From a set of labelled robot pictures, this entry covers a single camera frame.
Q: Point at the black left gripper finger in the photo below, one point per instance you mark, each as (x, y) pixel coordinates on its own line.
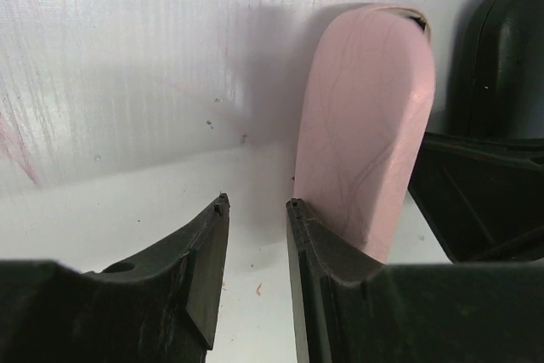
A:
(159, 305)
(347, 307)

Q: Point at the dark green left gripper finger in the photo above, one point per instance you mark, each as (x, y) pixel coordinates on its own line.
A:
(482, 198)

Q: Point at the black glasses case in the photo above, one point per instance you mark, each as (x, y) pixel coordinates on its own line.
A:
(496, 81)

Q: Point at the pink glasses case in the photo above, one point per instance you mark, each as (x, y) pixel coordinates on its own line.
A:
(366, 107)

